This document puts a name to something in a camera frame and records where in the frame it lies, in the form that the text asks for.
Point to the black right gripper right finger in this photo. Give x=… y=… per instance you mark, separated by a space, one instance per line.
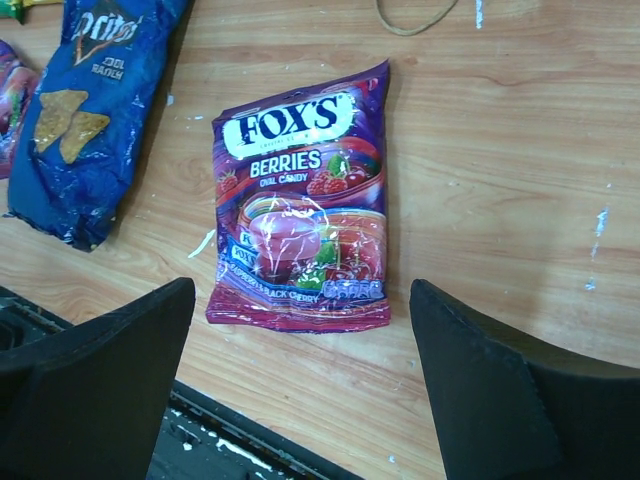
x=507 y=405

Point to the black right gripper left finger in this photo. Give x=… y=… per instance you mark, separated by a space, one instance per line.
x=88 y=402

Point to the purple Fox's berries candy bag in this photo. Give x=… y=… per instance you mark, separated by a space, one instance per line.
x=301 y=209

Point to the blue Doritos chips bag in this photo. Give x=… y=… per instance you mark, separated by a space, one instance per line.
x=82 y=132

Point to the red paper bag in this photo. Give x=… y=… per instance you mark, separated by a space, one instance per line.
x=410 y=18

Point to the yellow snack bar wrapper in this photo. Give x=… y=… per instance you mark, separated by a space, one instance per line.
x=17 y=9

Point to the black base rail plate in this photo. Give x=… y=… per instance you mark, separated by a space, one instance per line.
x=199 y=438

